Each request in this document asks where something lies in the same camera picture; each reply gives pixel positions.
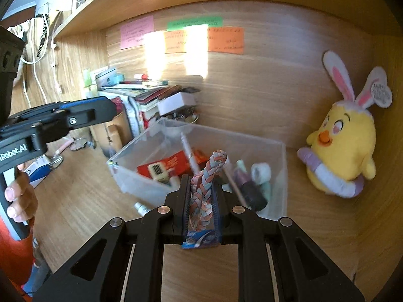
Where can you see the white tile with black marks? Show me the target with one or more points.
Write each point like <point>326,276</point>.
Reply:
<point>161,171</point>

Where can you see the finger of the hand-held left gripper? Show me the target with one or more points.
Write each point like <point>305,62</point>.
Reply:
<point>88,114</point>

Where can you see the clear plastic storage box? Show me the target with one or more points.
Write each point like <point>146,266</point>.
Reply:
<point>135,179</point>

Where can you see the red packet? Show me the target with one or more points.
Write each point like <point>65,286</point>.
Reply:
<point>176,160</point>

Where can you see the pink white pen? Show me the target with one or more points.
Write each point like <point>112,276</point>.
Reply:
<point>189,151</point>

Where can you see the red white carton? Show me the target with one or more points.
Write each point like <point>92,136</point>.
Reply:
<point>149,120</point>

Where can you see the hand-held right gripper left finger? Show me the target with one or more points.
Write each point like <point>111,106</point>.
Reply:
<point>179,207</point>

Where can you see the person's left hand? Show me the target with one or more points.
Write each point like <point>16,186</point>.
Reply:
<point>26,195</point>

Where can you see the white bowl of beads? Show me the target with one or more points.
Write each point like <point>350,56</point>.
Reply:
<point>189,118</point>

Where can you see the small white bottle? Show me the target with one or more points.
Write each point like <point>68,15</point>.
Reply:
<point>142,209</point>

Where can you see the person's left forearm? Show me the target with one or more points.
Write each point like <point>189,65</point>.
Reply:
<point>14,251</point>

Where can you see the yellow chick plush toy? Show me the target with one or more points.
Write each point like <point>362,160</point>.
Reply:
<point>346,144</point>

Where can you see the green sticky note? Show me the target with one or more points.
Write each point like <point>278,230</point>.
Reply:
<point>195,23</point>

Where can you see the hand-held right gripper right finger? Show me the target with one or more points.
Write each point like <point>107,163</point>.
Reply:
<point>225,207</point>

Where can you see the beige hanging bag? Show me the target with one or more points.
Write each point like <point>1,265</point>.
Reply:
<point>22,44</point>

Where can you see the stack of books and papers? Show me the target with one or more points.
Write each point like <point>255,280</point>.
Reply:
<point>148,92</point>

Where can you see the red white tube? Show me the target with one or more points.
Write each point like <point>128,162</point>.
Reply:
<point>141,76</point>

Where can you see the pink sticky note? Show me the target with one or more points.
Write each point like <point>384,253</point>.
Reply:
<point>137,31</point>

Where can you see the light green tube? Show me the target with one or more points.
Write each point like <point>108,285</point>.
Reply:
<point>242,167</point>

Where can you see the blue white carton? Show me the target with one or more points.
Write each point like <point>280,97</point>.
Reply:
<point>37,171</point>

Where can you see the dark spray bottle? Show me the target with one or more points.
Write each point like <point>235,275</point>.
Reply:
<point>255,196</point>

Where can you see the thin wooden stick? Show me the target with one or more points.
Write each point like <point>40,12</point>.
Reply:
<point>234,187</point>

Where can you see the white cardboard box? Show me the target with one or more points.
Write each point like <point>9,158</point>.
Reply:
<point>176,103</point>

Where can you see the round eyeglasses with pink temples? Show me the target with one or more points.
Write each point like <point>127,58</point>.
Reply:
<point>64,148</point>

